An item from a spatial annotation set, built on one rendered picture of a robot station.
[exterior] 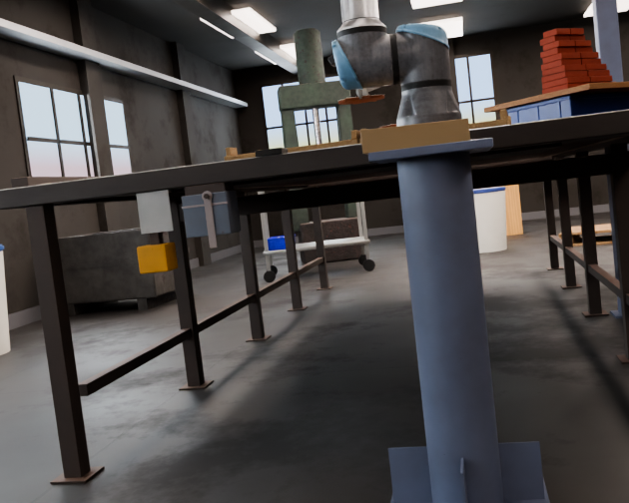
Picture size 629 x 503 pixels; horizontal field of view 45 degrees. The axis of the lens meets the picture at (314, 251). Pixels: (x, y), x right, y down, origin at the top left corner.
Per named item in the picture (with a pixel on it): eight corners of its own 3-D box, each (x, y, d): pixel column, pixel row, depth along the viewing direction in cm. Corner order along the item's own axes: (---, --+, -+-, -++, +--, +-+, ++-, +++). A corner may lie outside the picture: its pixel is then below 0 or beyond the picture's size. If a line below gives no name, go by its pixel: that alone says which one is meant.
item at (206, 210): (232, 246, 211) (224, 182, 210) (185, 251, 214) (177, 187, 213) (244, 243, 222) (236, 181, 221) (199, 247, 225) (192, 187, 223)
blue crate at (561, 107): (636, 120, 262) (634, 91, 262) (572, 125, 248) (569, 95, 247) (568, 131, 290) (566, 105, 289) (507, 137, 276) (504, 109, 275)
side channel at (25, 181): (31, 207, 235) (27, 176, 234) (14, 209, 236) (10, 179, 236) (308, 188, 628) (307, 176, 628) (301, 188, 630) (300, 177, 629)
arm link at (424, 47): (453, 77, 169) (448, 15, 168) (393, 84, 170) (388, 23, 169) (449, 84, 181) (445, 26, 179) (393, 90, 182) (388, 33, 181)
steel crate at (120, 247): (96, 302, 719) (87, 234, 714) (197, 293, 698) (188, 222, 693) (52, 318, 641) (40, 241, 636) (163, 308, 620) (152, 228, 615)
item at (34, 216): (85, 483, 229) (46, 204, 223) (50, 484, 232) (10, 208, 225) (104, 468, 241) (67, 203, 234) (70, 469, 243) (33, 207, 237)
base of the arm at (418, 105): (465, 120, 168) (462, 75, 167) (397, 127, 169) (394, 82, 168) (458, 125, 183) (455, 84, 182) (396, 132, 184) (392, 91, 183)
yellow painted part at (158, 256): (168, 271, 217) (157, 190, 215) (139, 273, 219) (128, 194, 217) (179, 267, 225) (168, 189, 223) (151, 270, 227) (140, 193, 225)
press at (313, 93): (365, 259, 844) (338, 18, 824) (290, 266, 862) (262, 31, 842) (372, 253, 913) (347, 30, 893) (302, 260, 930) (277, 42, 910)
